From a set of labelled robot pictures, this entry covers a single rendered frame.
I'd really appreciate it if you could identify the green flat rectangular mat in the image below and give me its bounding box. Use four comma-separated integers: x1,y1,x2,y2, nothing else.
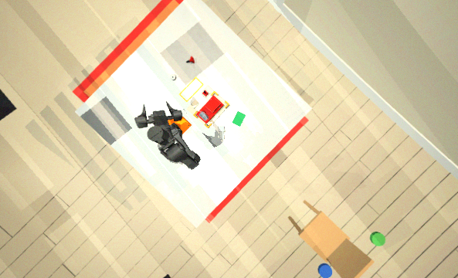
233,111,246,126

